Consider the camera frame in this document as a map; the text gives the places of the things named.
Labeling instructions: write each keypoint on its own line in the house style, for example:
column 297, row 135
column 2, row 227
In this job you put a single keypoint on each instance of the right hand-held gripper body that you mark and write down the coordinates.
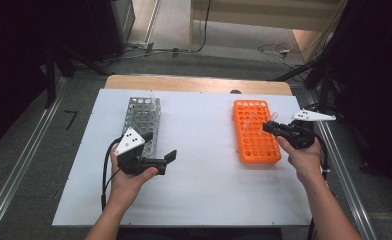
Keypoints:
column 299, row 135

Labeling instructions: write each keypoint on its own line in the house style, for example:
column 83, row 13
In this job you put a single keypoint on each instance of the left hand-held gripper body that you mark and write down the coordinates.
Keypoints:
column 129, row 141

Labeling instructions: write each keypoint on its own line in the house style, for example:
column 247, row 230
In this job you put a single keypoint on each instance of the clear test tube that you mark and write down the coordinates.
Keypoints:
column 249, row 122
column 154, row 101
column 273, row 117

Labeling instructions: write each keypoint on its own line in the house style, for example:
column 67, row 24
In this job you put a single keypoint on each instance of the metal test tube rack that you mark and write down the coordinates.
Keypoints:
column 142, row 116

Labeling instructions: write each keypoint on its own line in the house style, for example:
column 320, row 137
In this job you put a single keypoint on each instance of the orange test tube rack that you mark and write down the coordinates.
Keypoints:
column 255, row 146

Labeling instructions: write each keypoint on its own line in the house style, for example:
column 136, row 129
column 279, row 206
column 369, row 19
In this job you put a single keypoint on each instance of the person's right hand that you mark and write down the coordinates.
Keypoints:
column 305, row 163

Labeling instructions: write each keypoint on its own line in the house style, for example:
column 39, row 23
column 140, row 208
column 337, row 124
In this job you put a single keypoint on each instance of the person's left hand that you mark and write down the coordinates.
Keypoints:
column 125, row 188

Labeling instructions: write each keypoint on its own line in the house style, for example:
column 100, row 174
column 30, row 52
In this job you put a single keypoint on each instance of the white table board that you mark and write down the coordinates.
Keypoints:
column 204, row 193

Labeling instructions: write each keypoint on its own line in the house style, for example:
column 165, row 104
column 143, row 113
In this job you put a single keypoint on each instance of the black tripod stand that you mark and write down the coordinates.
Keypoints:
column 320, row 80

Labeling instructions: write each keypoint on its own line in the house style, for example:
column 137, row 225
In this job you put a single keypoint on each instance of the wooden table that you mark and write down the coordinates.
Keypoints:
column 190, row 83

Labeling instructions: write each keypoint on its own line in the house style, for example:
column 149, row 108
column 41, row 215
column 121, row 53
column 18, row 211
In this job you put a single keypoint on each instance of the person's dark clothing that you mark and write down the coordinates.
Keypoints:
column 197, row 234

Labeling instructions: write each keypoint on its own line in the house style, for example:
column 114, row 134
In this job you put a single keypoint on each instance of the grey power strip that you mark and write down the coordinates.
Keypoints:
column 140, row 46

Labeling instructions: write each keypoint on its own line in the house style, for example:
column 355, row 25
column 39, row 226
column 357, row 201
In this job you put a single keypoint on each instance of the dark curtain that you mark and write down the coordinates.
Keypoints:
column 377, row 83
column 17, row 60

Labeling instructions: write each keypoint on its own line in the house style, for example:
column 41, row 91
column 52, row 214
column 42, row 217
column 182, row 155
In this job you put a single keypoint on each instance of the black metal stand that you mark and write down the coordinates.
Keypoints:
column 50, row 76

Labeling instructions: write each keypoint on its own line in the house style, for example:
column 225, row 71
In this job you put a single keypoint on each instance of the light wooden shelf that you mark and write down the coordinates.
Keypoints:
column 267, row 15

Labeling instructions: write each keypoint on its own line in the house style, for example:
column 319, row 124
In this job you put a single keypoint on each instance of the black cabinet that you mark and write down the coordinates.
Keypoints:
column 112, row 23

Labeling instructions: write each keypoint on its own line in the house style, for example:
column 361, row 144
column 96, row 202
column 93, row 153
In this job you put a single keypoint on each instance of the aluminium floor rail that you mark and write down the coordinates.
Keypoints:
column 350, row 193
column 20, row 163

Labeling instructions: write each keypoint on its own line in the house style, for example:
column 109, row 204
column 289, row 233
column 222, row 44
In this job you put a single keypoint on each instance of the thin metal floor rail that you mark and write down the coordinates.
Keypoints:
column 152, row 20

